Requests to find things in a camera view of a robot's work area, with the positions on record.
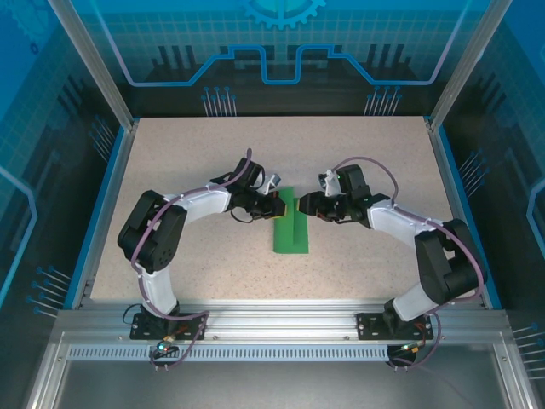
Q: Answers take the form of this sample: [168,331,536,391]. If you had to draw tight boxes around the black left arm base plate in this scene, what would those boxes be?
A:
[129,311,209,341]

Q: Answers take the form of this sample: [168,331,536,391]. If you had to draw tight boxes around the aluminium frame post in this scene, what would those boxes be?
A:
[47,0,140,131]
[427,0,515,133]

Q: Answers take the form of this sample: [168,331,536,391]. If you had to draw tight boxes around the right cable connector with LED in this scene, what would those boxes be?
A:
[398,340,428,355]

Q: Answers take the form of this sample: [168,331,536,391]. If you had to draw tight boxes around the blue base strip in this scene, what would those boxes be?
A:
[62,125,129,310]
[437,125,504,310]

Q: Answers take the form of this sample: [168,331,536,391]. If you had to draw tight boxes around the thin black cable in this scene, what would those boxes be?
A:
[122,302,144,330]

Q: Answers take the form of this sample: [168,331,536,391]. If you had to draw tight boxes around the green paper sheet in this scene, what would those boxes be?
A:
[271,186,311,256]

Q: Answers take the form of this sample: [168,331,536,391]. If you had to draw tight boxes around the aluminium mounting beam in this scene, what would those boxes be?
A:
[54,297,512,342]

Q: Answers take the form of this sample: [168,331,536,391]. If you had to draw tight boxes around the aluminium right side rail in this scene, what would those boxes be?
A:
[427,118,489,310]

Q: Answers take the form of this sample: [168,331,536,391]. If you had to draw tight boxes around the blue right base strip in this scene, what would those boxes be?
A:
[437,125,504,310]

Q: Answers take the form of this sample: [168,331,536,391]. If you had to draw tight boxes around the aluminium left side rail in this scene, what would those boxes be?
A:
[78,121,140,310]

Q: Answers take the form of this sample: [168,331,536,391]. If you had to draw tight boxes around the aluminium right frame post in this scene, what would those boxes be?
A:
[427,0,515,133]

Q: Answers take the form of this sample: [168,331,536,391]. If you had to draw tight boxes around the aluminium left frame post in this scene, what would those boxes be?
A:
[47,0,140,131]

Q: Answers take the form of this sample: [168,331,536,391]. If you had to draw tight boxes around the left cable connector with LED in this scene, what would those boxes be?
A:
[153,335,179,358]

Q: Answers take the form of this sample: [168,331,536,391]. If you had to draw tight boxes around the grey metal bottom tray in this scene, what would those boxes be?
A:
[25,331,545,409]

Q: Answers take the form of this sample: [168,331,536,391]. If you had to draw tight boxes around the cable connector with led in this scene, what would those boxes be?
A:
[153,335,179,358]
[398,340,428,355]

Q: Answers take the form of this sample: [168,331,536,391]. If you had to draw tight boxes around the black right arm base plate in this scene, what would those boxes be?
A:
[356,313,435,341]

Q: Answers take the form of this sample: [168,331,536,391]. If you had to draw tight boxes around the blue left base strip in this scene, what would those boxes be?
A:
[62,125,129,310]

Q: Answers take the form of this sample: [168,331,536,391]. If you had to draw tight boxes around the aluminium rail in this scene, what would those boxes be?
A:
[427,118,489,310]
[78,121,140,310]

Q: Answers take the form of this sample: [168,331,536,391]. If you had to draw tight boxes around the slotted grey cable duct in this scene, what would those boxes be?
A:
[66,345,391,363]

